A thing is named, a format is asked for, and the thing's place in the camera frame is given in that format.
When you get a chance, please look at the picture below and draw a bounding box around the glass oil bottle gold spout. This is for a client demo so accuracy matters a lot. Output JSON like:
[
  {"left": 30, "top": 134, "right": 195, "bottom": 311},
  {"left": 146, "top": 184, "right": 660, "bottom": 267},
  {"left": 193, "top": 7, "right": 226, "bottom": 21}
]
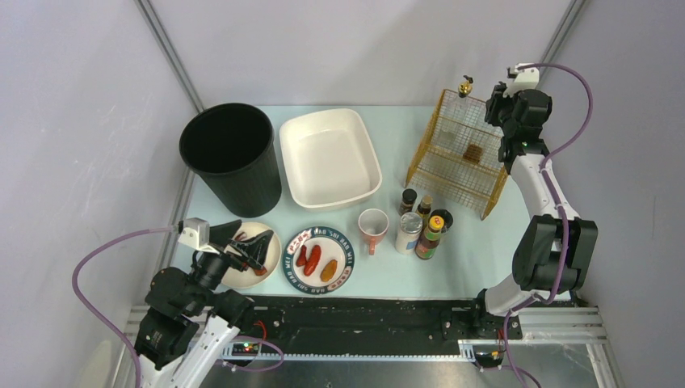
[{"left": 452, "top": 74, "right": 485, "bottom": 164}]

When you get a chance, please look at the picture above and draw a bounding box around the red label sauce bottle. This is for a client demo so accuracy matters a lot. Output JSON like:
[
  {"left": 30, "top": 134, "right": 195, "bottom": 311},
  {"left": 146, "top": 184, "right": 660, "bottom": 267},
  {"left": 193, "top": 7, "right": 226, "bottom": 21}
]
[{"left": 414, "top": 216, "right": 444, "bottom": 260}]

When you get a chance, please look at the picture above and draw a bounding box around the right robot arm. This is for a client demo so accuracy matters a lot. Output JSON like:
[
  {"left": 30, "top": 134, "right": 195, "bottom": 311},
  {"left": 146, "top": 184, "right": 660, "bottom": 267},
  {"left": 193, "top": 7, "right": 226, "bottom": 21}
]
[{"left": 473, "top": 82, "right": 599, "bottom": 335}]

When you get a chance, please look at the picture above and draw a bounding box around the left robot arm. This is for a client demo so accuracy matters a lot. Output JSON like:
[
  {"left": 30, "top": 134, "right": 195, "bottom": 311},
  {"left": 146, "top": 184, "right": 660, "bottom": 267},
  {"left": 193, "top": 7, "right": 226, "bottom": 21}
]
[{"left": 133, "top": 218, "right": 274, "bottom": 387}]

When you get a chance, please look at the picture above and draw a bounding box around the cream plate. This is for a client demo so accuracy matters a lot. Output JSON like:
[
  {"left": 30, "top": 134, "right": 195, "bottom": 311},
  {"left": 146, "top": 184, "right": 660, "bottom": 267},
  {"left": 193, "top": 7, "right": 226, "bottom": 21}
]
[{"left": 221, "top": 221, "right": 282, "bottom": 289}]

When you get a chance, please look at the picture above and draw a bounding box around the large red sausage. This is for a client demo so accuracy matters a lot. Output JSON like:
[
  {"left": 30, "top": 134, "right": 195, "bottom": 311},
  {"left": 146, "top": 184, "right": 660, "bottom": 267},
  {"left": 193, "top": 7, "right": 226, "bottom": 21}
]
[{"left": 304, "top": 245, "right": 321, "bottom": 276}]

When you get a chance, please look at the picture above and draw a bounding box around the orange sausage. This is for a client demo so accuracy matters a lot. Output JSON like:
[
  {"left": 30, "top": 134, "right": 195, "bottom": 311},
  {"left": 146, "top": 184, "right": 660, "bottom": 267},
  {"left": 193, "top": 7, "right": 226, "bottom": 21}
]
[{"left": 320, "top": 259, "right": 338, "bottom": 283}]

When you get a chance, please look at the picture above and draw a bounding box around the green rimmed patterned plate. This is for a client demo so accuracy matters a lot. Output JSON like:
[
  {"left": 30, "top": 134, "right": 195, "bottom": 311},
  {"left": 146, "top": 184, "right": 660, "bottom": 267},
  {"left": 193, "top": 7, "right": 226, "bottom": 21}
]
[{"left": 282, "top": 226, "right": 355, "bottom": 296}]

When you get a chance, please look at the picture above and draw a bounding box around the left electronics board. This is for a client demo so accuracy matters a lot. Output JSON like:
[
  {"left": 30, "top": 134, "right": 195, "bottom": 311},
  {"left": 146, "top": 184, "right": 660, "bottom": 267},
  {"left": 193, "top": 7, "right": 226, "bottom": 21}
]
[{"left": 230, "top": 342, "right": 261, "bottom": 357}]

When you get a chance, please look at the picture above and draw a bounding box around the electronics board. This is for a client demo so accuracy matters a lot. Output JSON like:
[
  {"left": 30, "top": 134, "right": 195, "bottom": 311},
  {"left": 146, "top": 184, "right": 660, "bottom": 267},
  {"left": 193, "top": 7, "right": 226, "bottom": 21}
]
[
  {"left": 473, "top": 350, "right": 506, "bottom": 369},
  {"left": 230, "top": 342, "right": 261, "bottom": 357}
]

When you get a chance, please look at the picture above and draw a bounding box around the black ribbed trash bin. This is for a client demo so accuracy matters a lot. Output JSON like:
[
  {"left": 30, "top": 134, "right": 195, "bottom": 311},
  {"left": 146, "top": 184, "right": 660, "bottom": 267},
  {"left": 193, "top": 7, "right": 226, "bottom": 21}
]
[{"left": 179, "top": 103, "right": 282, "bottom": 218}]

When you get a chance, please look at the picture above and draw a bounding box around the white rectangular tub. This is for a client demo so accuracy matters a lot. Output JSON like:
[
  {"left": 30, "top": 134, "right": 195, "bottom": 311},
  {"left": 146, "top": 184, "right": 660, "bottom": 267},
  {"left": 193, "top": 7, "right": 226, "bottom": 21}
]
[{"left": 279, "top": 108, "right": 383, "bottom": 211}]

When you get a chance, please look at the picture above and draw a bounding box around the jar with black lid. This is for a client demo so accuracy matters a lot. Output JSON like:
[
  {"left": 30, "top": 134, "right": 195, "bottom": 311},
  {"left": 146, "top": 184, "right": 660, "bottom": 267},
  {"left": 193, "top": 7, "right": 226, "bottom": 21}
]
[{"left": 431, "top": 209, "right": 454, "bottom": 242}]

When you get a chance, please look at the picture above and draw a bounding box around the orange ceramic mug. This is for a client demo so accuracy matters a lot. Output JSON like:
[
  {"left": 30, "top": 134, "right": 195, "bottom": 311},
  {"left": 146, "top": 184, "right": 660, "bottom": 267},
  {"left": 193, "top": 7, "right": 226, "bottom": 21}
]
[{"left": 357, "top": 209, "right": 389, "bottom": 255}]

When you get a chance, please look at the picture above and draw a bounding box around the small bottle tan cap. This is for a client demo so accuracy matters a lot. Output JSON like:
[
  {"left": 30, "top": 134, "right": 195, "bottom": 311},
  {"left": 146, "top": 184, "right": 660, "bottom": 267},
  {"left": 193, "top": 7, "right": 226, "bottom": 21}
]
[{"left": 415, "top": 195, "right": 433, "bottom": 227}]

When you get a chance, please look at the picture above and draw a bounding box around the dark brown small bottle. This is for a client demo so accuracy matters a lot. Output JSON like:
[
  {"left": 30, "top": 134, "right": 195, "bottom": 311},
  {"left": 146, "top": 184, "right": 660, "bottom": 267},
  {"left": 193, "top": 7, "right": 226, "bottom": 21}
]
[{"left": 398, "top": 188, "right": 418, "bottom": 215}]

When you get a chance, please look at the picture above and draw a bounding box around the right electronics board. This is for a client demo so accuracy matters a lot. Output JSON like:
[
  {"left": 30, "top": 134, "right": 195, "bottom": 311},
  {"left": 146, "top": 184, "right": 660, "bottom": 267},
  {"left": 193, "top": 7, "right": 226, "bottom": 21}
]
[{"left": 473, "top": 350, "right": 506, "bottom": 369}]

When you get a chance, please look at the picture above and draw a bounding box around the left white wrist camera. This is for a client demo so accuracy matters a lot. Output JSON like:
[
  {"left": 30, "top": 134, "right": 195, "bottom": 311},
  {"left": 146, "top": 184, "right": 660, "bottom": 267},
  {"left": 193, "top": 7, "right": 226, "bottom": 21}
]
[{"left": 177, "top": 217, "right": 212, "bottom": 252}]

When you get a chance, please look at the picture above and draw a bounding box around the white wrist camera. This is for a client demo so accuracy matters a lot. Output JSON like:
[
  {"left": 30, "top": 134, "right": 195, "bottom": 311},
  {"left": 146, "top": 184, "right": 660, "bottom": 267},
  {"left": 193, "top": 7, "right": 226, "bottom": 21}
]
[
  {"left": 177, "top": 217, "right": 212, "bottom": 252},
  {"left": 503, "top": 63, "right": 540, "bottom": 97}
]

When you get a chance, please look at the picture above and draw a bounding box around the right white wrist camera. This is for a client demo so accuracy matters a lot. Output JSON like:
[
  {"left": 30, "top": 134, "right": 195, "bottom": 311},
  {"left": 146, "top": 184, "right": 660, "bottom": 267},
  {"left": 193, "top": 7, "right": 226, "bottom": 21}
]
[{"left": 503, "top": 63, "right": 540, "bottom": 97}]

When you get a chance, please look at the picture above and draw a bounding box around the yellow wire basket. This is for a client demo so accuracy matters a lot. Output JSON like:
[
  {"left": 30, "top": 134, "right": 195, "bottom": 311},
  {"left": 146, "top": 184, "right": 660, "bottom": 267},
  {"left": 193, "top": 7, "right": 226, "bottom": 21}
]
[{"left": 404, "top": 89, "right": 507, "bottom": 220}]

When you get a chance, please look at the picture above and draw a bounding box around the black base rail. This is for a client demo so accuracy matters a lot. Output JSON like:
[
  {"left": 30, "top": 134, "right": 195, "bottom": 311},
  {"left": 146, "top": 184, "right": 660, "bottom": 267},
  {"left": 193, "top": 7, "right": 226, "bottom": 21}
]
[{"left": 240, "top": 295, "right": 523, "bottom": 357}]

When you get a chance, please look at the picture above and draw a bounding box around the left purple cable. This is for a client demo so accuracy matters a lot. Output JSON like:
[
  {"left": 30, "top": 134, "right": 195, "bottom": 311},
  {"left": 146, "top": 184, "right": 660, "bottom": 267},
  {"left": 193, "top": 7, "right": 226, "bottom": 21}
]
[{"left": 71, "top": 226, "right": 180, "bottom": 388}]

